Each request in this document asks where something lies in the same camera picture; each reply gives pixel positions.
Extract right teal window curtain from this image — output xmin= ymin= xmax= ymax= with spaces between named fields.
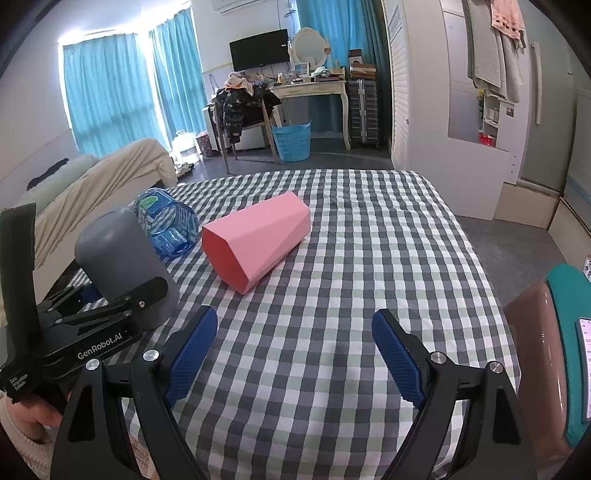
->
xmin=149 ymin=8 xmax=207 ymax=142

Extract bed with beige cover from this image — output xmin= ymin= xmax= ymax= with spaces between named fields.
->
xmin=18 ymin=138 xmax=177 ymax=300

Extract white air conditioner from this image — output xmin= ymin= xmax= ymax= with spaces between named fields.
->
xmin=211 ymin=0 xmax=259 ymax=14

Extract white dressing table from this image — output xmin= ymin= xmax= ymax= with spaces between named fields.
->
xmin=271 ymin=80 xmax=351 ymax=150

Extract teal corner curtain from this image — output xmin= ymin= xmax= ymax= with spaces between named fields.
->
xmin=297 ymin=0 xmax=393 ymax=136

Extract teal window curtain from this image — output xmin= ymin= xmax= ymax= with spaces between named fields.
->
xmin=149 ymin=8 xmax=207 ymax=142
xmin=62 ymin=34 xmax=167 ymax=157

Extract teal phone holder with phone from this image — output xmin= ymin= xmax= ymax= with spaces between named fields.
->
xmin=546 ymin=264 xmax=590 ymax=448

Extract pink hexagonal cup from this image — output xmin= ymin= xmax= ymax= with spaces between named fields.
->
xmin=201 ymin=192 xmax=311 ymax=295

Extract white louvered wardrobe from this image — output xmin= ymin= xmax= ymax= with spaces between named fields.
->
xmin=382 ymin=1 xmax=530 ymax=220

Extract blue laundry basket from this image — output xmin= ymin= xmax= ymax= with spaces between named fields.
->
xmin=271 ymin=122 xmax=311 ymax=163

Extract wooden chair with clothes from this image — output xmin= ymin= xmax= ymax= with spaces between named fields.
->
xmin=212 ymin=78 xmax=281 ymax=175

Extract oval vanity mirror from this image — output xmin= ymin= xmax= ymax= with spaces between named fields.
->
xmin=290 ymin=27 xmax=329 ymax=71

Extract dark suitcase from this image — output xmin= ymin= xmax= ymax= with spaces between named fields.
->
xmin=348 ymin=79 xmax=382 ymax=148

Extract grey plastic cup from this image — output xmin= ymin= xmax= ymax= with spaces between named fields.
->
xmin=74 ymin=207 xmax=179 ymax=331

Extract left teal window curtain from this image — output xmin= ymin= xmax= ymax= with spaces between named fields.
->
xmin=62 ymin=34 xmax=167 ymax=157

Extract person's left hand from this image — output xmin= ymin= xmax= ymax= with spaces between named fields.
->
xmin=1 ymin=394 xmax=62 ymax=467

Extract pink hanging garment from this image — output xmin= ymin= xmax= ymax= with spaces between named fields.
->
xmin=489 ymin=0 xmax=526 ymax=48

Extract grey hanging garment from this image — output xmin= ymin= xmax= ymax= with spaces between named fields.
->
xmin=462 ymin=1 xmax=524 ymax=104

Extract black flat television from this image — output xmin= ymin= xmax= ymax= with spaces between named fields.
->
xmin=229 ymin=29 xmax=290 ymax=71

